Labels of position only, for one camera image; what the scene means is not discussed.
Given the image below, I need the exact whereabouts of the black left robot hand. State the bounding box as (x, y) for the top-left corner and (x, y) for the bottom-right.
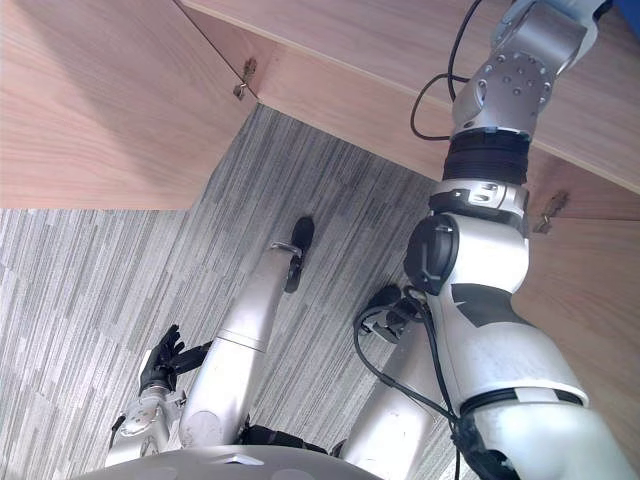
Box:
(138, 324), (213, 395)

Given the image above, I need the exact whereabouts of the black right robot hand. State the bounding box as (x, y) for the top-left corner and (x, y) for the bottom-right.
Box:
(547, 0), (614, 21)

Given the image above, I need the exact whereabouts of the blue folder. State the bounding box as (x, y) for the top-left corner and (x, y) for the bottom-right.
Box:
(617, 0), (640, 37)

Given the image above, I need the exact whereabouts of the metal door hinge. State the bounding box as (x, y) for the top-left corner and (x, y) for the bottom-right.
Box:
(232, 57), (259, 102)
(531, 191), (572, 236)

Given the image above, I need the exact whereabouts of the wooden cabinet body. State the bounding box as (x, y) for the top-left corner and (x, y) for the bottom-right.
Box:
(174, 0), (640, 222)

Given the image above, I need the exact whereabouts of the wooden cabinet door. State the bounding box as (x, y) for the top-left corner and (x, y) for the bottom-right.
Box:
(0, 0), (277, 212)
(513, 215), (640, 464)

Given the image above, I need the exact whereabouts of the silver left robot leg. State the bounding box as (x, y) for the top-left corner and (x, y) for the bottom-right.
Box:
(178, 241), (304, 451)

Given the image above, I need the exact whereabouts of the silver robot leg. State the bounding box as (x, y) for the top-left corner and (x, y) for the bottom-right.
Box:
(178, 241), (304, 451)
(343, 319), (454, 480)

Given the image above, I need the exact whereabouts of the silver robot torso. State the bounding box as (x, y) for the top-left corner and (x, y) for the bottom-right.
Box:
(74, 443), (386, 480)

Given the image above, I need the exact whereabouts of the dark left robot foot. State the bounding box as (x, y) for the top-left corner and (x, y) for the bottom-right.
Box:
(282, 215), (317, 294)

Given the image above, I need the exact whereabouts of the dark robot foot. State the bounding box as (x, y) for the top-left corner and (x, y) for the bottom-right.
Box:
(360, 283), (427, 344)
(282, 215), (317, 294)

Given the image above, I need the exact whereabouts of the dark right robot foot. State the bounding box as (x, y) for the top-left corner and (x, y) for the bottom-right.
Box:
(360, 283), (427, 344)

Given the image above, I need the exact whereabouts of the silver right robot leg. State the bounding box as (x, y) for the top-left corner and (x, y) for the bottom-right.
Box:
(343, 319), (454, 480)

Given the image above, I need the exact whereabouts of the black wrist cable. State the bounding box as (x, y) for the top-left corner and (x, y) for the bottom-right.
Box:
(409, 0), (482, 142)

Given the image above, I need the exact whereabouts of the black shoulder cable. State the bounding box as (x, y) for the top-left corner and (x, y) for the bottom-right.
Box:
(352, 294), (464, 480)

